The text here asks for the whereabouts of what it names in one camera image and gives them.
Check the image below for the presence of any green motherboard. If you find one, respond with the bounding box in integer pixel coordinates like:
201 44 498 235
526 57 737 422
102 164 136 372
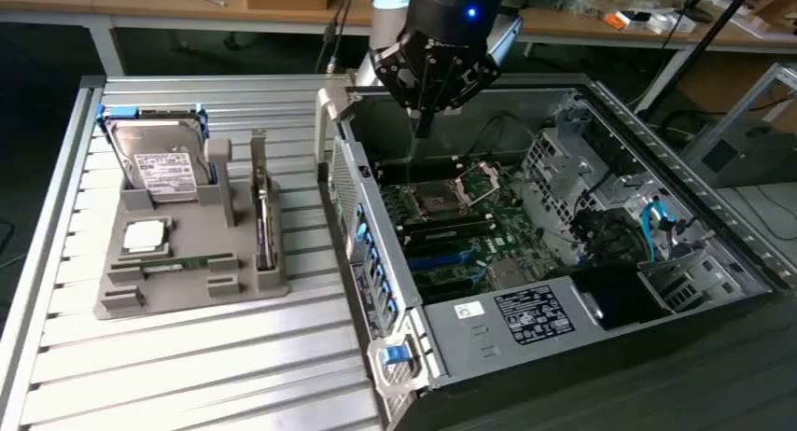
377 162 564 306

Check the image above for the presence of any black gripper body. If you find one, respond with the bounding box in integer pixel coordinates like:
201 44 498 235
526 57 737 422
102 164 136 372
402 0 507 59

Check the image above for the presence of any perforated metal disk bay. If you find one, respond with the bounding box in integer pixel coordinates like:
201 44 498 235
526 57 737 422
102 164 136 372
520 122 623 227

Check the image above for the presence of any graphics card with metal bracket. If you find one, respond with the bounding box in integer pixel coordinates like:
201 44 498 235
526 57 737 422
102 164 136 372
249 128 280 271

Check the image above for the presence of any silver CPU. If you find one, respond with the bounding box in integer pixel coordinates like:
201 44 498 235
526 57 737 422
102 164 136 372
121 220 169 254

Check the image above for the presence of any open PC case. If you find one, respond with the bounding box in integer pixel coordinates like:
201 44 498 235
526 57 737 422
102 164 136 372
313 74 797 431

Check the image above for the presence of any metal socket cover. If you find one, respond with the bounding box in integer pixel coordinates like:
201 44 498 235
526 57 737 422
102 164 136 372
452 161 504 204

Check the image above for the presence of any black pole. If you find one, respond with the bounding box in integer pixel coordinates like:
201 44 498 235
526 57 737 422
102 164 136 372
632 0 762 118

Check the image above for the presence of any grey disk bay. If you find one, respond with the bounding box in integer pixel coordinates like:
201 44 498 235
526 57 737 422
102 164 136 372
638 249 773 318

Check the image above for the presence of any metal slat table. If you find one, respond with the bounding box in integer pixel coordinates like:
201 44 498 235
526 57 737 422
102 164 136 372
0 73 592 431

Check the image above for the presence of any blue wire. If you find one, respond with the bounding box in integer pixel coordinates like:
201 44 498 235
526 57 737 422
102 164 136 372
639 200 677 264

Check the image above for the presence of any orange white box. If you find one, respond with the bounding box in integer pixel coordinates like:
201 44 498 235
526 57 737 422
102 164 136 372
600 9 652 31

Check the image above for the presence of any black wire bundle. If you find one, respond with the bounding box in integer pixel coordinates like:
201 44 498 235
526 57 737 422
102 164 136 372
571 181 652 267

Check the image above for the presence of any grey computer tower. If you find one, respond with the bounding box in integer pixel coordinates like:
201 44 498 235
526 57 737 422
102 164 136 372
681 120 797 189

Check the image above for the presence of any hard disk with blue carrier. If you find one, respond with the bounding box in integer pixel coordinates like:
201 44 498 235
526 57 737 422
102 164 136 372
94 103 213 204

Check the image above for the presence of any green RAM stick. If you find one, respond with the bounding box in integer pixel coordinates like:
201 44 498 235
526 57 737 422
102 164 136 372
126 256 229 271

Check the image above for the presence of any grey chipset heatsink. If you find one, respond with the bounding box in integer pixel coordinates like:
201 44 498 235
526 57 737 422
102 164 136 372
488 257 536 287

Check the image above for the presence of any wooden desk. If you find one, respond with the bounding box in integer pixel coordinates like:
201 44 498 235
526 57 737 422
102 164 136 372
0 0 375 77
515 0 797 115

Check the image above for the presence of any grey power supply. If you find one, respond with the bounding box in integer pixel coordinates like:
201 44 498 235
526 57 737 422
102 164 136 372
420 275 606 374

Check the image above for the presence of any CPU socket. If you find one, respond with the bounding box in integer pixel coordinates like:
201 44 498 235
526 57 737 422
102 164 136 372
403 182 466 220

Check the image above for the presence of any black monitor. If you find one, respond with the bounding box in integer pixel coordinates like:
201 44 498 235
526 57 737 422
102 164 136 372
669 0 758 24

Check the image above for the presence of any black RAM stick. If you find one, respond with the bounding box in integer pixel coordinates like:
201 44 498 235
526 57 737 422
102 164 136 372
402 226 496 246

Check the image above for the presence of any grey parts rack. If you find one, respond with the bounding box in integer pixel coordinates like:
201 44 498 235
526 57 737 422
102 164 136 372
92 136 292 321

